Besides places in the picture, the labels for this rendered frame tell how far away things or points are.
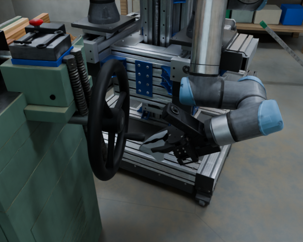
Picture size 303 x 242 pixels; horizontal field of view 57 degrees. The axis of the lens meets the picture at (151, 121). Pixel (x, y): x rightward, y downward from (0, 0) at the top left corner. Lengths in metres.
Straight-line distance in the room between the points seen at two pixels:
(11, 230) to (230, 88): 0.60
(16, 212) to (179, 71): 0.73
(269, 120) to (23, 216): 0.59
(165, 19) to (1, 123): 0.91
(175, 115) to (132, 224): 0.88
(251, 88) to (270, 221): 0.95
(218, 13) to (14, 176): 0.59
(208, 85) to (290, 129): 1.53
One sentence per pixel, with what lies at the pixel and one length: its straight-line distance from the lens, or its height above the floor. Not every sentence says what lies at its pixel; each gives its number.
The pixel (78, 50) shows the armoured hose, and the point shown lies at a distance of 0.65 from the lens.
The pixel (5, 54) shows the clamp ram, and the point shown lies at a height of 0.96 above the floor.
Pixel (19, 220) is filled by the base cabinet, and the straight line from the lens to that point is 0.73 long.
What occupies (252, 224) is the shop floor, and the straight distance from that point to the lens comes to 1.53.
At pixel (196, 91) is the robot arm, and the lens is 0.72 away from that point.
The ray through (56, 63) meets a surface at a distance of 0.60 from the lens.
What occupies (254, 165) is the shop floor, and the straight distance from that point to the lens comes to 1.82.
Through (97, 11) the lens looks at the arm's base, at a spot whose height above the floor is 0.87.
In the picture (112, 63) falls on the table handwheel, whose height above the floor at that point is 0.95.
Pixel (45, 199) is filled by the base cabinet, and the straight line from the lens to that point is 0.82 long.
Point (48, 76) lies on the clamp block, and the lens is 0.61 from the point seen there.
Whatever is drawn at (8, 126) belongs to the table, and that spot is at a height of 0.87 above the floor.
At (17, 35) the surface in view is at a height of 0.93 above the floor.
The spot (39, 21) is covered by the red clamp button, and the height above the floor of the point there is 1.02.
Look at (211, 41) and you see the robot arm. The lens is 0.72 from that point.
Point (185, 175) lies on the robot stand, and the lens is 1.41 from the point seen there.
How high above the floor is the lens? 1.20
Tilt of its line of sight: 36 degrees down
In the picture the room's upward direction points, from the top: straight up
